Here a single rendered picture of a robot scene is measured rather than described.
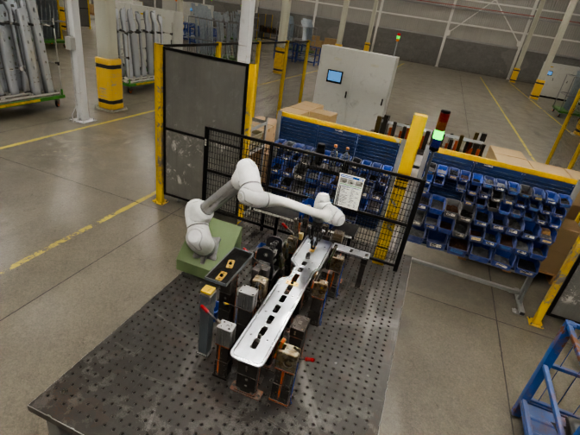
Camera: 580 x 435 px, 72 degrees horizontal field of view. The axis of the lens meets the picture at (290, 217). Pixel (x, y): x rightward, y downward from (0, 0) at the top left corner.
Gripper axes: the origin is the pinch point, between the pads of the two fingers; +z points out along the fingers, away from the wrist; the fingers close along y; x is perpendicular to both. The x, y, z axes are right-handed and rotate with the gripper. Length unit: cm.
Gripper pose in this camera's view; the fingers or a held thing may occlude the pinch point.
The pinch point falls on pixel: (313, 244)
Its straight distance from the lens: 293.4
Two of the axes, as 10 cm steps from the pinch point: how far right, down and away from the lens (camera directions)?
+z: -1.4, 8.8, 4.6
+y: 9.3, 2.7, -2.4
